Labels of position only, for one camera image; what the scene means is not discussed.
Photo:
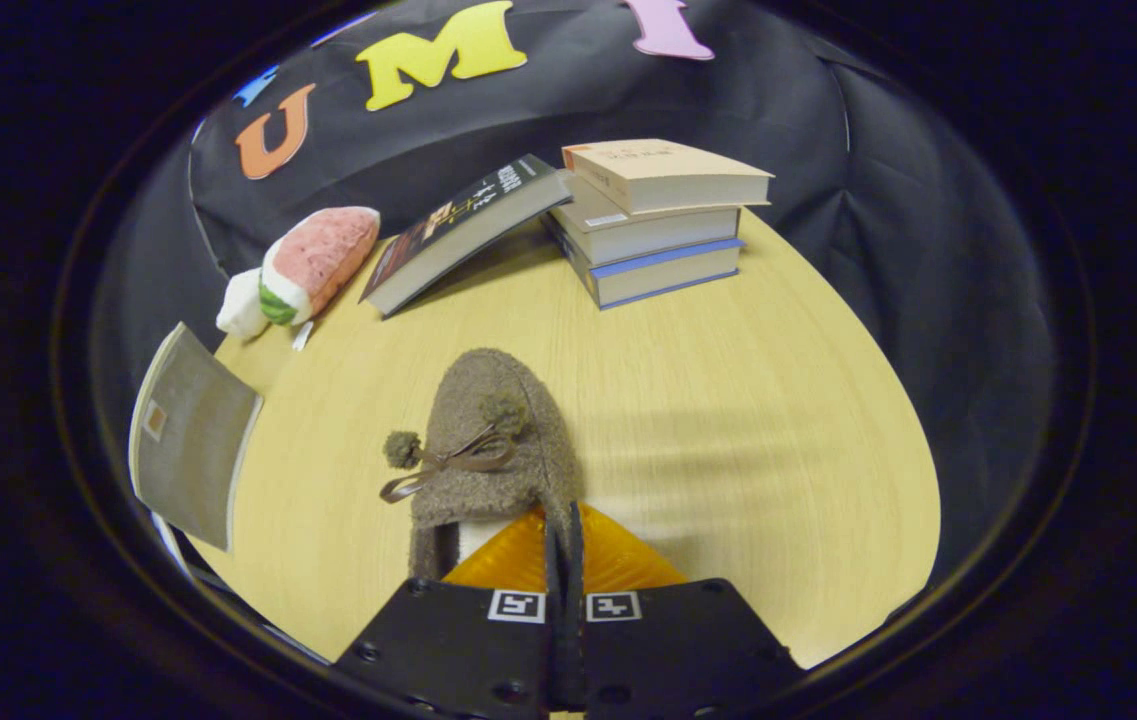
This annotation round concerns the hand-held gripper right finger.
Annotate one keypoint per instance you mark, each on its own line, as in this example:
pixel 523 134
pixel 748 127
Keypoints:
pixel 668 650

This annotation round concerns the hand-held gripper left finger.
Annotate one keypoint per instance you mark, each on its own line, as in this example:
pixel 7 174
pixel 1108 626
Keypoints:
pixel 468 650

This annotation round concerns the brown fuzzy shoe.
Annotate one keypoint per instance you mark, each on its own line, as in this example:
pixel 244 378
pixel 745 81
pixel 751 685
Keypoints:
pixel 488 390

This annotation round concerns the grey cardboard storage box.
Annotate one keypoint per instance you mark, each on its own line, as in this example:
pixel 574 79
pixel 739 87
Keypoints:
pixel 193 440

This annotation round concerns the blue cover book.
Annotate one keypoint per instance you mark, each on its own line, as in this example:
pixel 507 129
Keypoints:
pixel 668 272

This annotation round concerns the white plush toy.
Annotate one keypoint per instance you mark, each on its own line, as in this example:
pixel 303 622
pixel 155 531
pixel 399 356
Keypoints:
pixel 240 305

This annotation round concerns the black cover book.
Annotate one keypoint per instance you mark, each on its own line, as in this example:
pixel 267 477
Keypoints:
pixel 458 230

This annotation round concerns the white cover book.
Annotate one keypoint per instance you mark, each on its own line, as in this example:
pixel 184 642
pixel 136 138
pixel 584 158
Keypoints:
pixel 648 230

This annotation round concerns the watermelon slice plush toy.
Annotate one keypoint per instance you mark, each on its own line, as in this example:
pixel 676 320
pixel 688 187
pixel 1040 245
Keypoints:
pixel 323 255

